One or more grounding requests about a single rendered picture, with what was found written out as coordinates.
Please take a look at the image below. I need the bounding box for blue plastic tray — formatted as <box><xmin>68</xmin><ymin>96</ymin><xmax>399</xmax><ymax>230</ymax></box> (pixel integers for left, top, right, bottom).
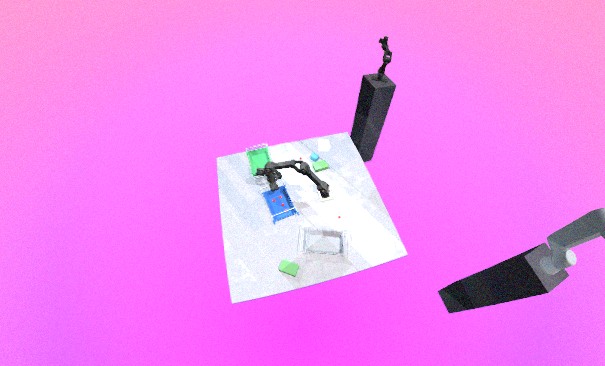
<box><xmin>261</xmin><ymin>183</ymin><xmax>299</xmax><ymax>224</ymax></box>

